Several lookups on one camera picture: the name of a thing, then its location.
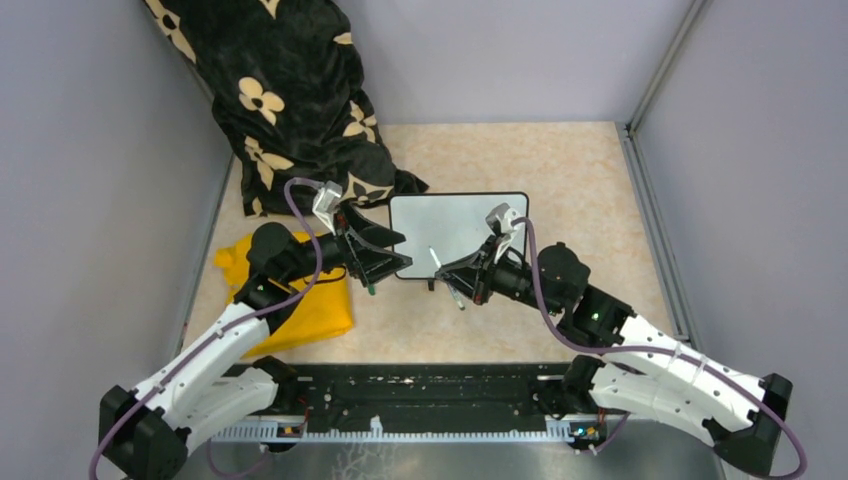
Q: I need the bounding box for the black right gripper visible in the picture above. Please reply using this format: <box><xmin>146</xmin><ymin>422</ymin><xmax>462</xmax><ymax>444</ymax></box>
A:
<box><xmin>437</xmin><ymin>235</ymin><xmax>563</xmax><ymax>316</ymax></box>

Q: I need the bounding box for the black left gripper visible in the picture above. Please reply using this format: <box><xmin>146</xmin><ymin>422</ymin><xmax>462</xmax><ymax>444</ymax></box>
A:
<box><xmin>282</xmin><ymin>200</ymin><xmax>413</xmax><ymax>285</ymax></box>

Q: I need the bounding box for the white marker pen body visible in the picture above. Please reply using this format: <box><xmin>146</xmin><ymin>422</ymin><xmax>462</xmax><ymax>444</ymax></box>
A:
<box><xmin>427</xmin><ymin>246</ymin><xmax>467</xmax><ymax>311</ymax></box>

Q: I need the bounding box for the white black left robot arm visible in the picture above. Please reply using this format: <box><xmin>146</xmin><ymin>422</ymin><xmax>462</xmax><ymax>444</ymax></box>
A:
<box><xmin>94</xmin><ymin>204</ymin><xmax>411</xmax><ymax>479</ymax></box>

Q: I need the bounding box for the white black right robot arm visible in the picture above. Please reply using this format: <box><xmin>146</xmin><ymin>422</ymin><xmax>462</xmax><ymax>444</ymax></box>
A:
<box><xmin>435</xmin><ymin>236</ymin><xmax>793</xmax><ymax>479</ymax></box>

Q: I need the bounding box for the yellow folded cloth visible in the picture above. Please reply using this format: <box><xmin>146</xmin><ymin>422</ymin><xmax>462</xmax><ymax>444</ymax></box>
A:
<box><xmin>213</xmin><ymin>234</ymin><xmax>354</xmax><ymax>357</ymax></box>

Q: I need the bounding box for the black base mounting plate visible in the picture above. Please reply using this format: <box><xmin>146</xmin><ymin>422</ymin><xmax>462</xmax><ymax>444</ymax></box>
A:
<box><xmin>262</xmin><ymin>362</ymin><xmax>612</xmax><ymax>437</ymax></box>

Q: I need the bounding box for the black floral blanket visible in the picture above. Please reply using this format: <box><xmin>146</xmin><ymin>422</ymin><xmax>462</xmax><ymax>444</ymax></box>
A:
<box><xmin>146</xmin><ymin>1</ymin><xmax>428</xmax><ymax>217</ymax></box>

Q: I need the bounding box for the white whiteboard black frame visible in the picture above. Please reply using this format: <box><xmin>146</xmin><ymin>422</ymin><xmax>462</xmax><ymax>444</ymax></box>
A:
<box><xmin>389</xmin><ymin>191</ymin><xmax>529</xmax><ymax>280</ymax></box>

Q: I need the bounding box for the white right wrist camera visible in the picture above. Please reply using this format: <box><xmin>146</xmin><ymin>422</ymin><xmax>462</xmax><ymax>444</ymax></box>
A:
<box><xmin>485</xmin><ymin>203</ymin><xmax>519</xmax><ymax>261</ymax></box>

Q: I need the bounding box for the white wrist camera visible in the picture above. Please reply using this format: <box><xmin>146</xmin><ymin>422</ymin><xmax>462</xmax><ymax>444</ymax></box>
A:
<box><xmin>312</xmin><ymin>181</ymin><xmax>343</xmax><ymax>232</ymax></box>
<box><xmin>485</xmin><ymin>203</ymin><xmax>519</xmax><ymax>261</ymax></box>

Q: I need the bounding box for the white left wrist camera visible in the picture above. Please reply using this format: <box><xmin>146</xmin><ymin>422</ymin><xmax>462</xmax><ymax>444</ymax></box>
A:
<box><xmin>312</xmin><ymin>181</ymin><xmax>343</xmax><ymax>232</ymax></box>

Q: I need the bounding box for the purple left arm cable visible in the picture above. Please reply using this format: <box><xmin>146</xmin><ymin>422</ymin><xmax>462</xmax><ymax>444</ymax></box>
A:
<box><xmin>88</xmin><ymin>176</ymin><xmax>326</xmax><ymax>480</ymax></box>

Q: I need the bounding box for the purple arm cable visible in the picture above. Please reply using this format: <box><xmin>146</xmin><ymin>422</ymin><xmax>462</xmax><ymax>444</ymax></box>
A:
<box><xmin>88</xmin><ymin>176</ymin><xmax>326</xmax><ymax>480</ymax></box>
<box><xmin>513</xmin><ymin>216</ymin><xmax>810</xmax><ymax>480</ymax></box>

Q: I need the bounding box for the white slotted cable duct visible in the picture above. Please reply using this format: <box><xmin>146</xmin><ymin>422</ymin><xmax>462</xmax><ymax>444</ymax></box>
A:
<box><xmin>211</xmin><ymin>417</ymin><xmax>576</xmax><ymax>444</ymax></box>

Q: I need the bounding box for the aluminium frame rail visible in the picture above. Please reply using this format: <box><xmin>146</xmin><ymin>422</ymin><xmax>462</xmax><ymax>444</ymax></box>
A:
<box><xmin>116</xmin><ymin>374</ymin><xmax>757</xmax><ymax>480</ymax></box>

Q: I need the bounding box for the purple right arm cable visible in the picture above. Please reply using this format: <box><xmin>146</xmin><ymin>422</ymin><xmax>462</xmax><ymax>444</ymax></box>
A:
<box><xmin>513</xmin><ymin>216</ymin><xmax>810</xmax><ymax>480</ymax></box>

